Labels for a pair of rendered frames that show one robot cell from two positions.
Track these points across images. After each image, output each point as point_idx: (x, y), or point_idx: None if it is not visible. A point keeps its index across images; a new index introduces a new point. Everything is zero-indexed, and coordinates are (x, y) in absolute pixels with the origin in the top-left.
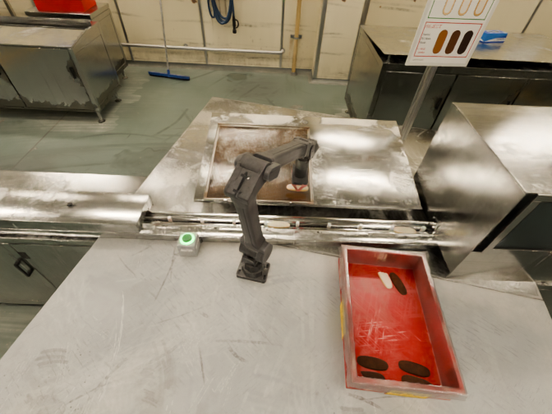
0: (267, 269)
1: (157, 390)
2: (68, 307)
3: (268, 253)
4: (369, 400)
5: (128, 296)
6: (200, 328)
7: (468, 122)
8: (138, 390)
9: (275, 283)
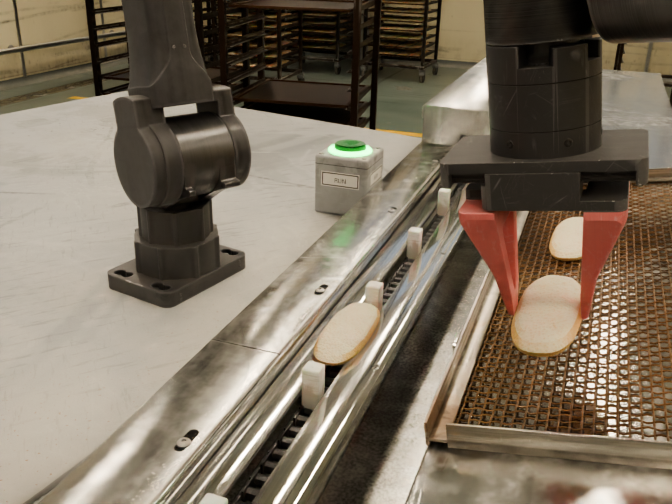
0: (149, 284)
1: (32, 163)
2: (282, 127)
3: (134, 165)
4: None
5: (260, 155)
6: (93, 198)
7: None
8: (57, 154)
9: (80, 303)
